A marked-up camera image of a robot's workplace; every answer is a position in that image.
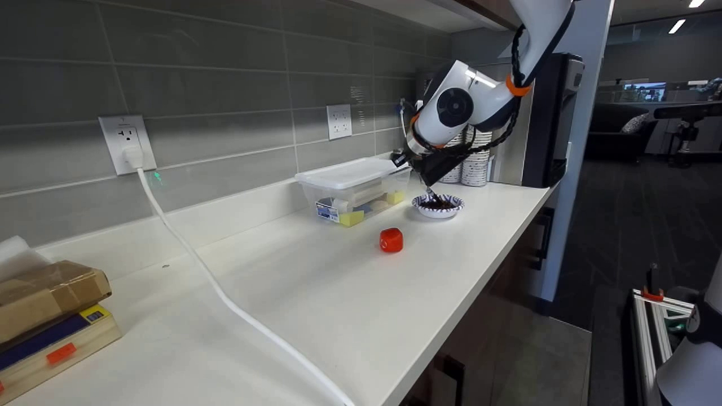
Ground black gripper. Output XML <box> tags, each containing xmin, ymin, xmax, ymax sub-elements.
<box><xmin>411</xmin><ymin>143</ymin><xmax>479</xmax><ymax>204</ymax></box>

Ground dark brown bowl contents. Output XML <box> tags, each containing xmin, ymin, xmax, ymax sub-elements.
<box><xmin>418</xmin><ymin>194</ymin><xmax>460</xmax><ymax>212</ymax></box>

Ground patterned paper bowl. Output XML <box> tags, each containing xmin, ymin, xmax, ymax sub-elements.
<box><xmin>411</xmin><ymin>191</ymin><xmax>464</xmax><ymax>224</ymax></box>

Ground small red block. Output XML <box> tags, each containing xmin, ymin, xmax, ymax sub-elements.
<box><xmin>376</xmin><ymin>226</ymin><xmax>405</xmax><ymax>255</ymax></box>

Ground clear lidded plastic container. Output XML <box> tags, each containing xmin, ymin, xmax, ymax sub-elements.
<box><xmin>294</xmin><ymin>153</ymin><xmax>413</xmax><ymax>230</ymax></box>

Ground blue white scrubber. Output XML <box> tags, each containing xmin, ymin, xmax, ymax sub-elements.
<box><xmin>314</xmin><ymin>196</ymin><xmax>341</xmax><ymax>224</ymax></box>

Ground black vented appliance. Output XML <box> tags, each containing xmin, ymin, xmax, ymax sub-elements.
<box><xmin>520</xmin><ymin>51</ymin><xmax>589</xmax><ymax>192</ymax></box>

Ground dark wooden base cabinet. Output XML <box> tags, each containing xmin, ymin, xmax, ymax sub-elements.
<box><xmin>396</xmin><ymin>187</ymin><xmax>560</xmax><ymax>406</ymax></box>

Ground dark background sofa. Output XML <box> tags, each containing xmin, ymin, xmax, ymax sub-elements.
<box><xmin>583</xmin><ymin>103</ymin><xmax>659</xmax><ymax>164</ymax></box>

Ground background computer monitor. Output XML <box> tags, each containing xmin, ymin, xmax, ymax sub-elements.
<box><xmin>617</xmin><ymin>78</ymin><xmax>669</xmax><ymax>107</ymax></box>

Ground black background desk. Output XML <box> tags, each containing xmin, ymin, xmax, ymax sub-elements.
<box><xmin>650</xmin><ymin>100</ymin><xmax>722</xmax><ymax>160</ymax></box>

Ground brown cardboard box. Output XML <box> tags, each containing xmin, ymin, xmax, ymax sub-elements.
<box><xmin>0</xmin><ymin>257</ymin><xmax>115</xmax><ymax>345</ymax></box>

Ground yellow blue book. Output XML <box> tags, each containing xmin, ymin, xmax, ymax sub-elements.
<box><xmin>0</xmin><ymin>303</ymin><xmax>125</xmax><ymax>406</ymax></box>

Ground white crumpled paper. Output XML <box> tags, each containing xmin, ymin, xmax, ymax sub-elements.
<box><xmin>0</xmin><ymin>233</ymin><xmax>55</xmax><ymax>285</ymax></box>

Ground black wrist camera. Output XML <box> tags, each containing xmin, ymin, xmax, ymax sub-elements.
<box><xmin>387</xmin><ymin>148</ymin><xmax>415</xmax><ymax>169</ymax></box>

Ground white power cable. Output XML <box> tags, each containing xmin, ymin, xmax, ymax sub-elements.
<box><xmin>132</xmin><ymin>167</ymin><xmax>356</xmax><ymax>406</ymax></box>

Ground aluminium frame with red clamp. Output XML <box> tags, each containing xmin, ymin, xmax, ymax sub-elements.
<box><xmin>627</xmin><ymin>263</ymin><xmax>704</xmax><ymax>406</ymax></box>

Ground white wall outlet with plug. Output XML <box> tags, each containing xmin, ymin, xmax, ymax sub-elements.
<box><xmin>96</xmin><ymin>114</ymin><xmax>159</xmax><ymax>178</ymax></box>

